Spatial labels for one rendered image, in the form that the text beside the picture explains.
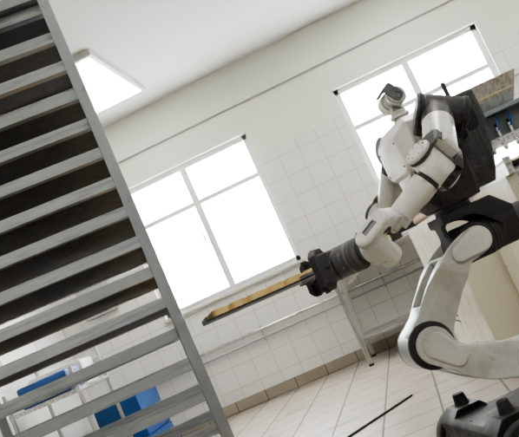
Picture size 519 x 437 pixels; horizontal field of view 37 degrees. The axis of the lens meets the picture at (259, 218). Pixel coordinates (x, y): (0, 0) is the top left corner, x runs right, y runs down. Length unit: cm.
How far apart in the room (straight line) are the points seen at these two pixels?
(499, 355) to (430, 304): 25
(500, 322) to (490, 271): 24
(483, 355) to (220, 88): 540
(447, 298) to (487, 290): 139
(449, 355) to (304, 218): 491
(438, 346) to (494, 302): 148
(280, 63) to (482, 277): 409
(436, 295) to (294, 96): 507
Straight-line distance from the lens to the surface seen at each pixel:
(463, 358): 237
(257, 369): 729
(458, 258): 240
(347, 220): 712
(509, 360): 247
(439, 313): 240
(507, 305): 382
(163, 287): 209
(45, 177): 220
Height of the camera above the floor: 73
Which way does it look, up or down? 7 degrees up
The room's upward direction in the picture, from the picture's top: 24 degrees counter-clockwise
